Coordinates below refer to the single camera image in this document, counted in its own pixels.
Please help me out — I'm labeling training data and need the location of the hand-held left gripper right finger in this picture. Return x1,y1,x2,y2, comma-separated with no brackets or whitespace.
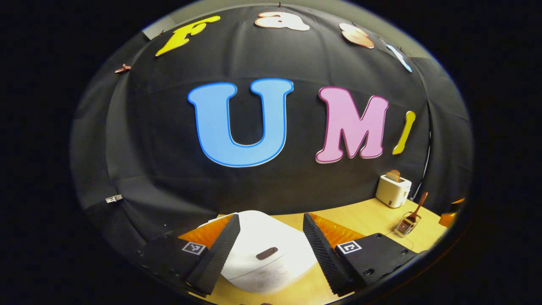
303,212,420,296

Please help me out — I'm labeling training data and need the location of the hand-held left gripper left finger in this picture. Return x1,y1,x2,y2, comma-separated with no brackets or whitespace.
135,213,241,297

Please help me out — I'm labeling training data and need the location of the brown wooden spoon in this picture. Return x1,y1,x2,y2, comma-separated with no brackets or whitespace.
407,191,429,223

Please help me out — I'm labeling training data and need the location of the metal wire chopstick holder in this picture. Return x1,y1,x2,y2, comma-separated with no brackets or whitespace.
395,211,422,237

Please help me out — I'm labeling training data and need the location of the white rice cooker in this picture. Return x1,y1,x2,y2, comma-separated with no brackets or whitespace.
197,210,318,295

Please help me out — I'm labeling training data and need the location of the white toaster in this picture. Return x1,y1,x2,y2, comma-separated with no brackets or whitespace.
375,174,412,208

